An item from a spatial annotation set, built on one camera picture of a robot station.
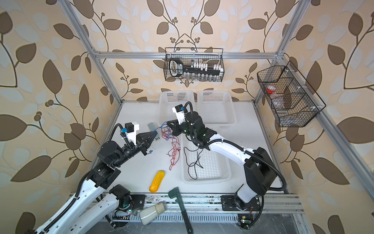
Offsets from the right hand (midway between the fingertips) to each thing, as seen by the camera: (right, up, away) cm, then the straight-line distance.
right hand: (168, 123), depth 76 cm
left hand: (-3, -3, -13) cm, 14 cm away
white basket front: (+27, -28, +10) cm, 40 cm away
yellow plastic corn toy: (-7, -32, +2) cm, 33 cm away
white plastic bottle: (-8, -42, -9) cm, 44 cm away
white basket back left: (-7, +18, +42) cm, 46 cm away
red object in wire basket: (+57, +18, +6) cm, 60 cm away
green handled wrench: (+4, -38, +1) cm, 38 cm away
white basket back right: (+32, +11, +41) cm, 53 cm away
